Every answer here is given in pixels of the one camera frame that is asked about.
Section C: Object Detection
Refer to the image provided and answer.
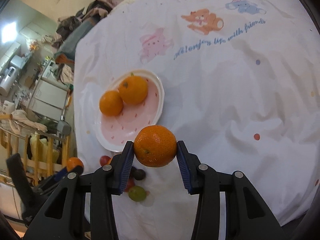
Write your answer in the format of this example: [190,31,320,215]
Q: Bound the small orange mandarin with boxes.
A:
[66,157,84,172]

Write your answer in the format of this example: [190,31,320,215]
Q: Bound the dark purple grape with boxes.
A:
[130,166,136,178]
[133,169,146,180]

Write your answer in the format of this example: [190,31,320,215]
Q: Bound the large orange mandarin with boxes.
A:
[133,125,177,167]

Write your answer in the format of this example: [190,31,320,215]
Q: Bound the pink strawberry pattern plate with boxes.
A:
[94,69,165,153]

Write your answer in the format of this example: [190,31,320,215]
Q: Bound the white cabinet drawers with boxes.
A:
[26,58,72,120]

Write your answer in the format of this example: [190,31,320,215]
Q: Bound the green grape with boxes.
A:
[128,186,147,202]

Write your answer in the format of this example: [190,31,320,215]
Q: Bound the orange mandarin on plate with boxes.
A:
[118,76,148,105]
[99,90,124,116]

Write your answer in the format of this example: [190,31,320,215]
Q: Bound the pile of clothes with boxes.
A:
[41,0,119,49]

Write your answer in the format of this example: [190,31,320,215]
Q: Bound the wooden crib rail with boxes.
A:
[1,113,71,186]

